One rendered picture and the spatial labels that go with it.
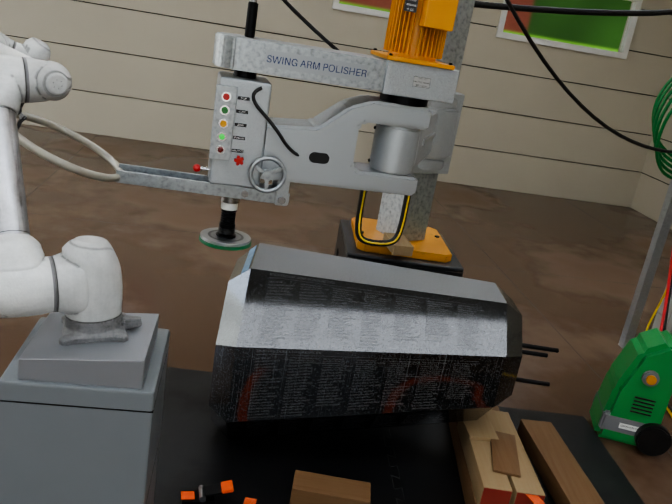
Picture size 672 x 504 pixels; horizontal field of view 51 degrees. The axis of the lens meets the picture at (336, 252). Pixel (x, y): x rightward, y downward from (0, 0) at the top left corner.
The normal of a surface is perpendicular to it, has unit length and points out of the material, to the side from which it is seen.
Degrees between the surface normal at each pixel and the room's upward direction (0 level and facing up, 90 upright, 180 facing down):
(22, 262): 47
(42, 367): 90
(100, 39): 90
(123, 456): 90
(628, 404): 90
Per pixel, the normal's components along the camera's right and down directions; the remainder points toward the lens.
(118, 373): 0.11, 0.33
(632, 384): -0.21, 0.28
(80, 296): 0.42, 0.33
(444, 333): 0.14, -0.43
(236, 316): -0.59, -0.43
